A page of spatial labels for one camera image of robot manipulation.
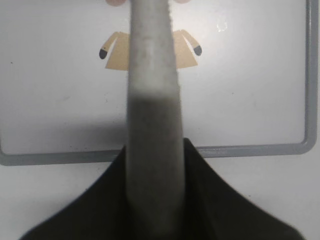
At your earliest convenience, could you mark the white-handled kitchen knife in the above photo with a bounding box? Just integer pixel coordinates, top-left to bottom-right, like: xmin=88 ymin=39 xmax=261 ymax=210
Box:
xmin=125 ymin=0 xmax=185 ymax=240

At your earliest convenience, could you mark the white deer cutting board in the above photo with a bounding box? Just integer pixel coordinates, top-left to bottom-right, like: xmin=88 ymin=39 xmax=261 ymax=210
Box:
xmin=0 ymin=0 xmax=319 ymax=166

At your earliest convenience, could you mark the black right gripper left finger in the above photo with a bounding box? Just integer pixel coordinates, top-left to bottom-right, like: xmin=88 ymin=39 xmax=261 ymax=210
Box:
xmin=22 ymin=148 xmax=130 ymax=240

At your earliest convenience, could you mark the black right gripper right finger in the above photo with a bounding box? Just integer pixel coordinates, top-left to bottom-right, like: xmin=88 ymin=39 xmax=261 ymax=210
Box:
xmin=182 ymin=138 xmax=304 ymax=240

